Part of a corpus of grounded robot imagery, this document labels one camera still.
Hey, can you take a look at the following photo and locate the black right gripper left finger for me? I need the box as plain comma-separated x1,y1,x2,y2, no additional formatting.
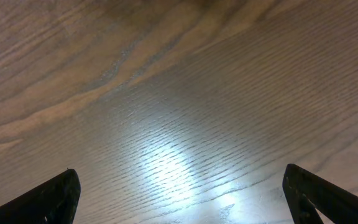
0,169,81,224

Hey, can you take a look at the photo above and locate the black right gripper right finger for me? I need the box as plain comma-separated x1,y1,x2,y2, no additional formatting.
282,164,358,224

